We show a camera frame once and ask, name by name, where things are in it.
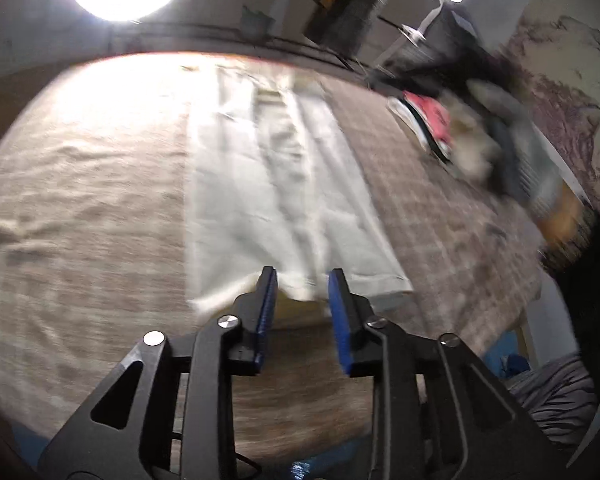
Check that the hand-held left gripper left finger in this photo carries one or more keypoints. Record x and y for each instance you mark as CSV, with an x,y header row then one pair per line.
x,y
268,305

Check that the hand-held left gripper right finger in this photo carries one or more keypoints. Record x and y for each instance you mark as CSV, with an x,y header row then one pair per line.
x,y
338,310

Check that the white pants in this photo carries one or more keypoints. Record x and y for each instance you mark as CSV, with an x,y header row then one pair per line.
x,y
280,180

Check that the pile of clothes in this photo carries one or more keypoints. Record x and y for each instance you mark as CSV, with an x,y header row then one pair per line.
x,y
500,130

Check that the plaid blanket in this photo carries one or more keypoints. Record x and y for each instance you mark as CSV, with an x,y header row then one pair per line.
x,y
95,210

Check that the red and white garment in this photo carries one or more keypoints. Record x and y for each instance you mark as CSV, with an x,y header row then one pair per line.
x,y
432,117

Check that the striped grey cloth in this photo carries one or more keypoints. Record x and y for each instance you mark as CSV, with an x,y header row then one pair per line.
x,y
555,400

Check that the dark shelf unit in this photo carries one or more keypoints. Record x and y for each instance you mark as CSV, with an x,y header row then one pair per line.
x,y
347,2

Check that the white desk lamp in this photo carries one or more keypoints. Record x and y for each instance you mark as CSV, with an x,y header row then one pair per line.
x,y
437,5

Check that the map wall poster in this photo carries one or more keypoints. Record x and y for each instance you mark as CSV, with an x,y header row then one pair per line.
x,y
575,95

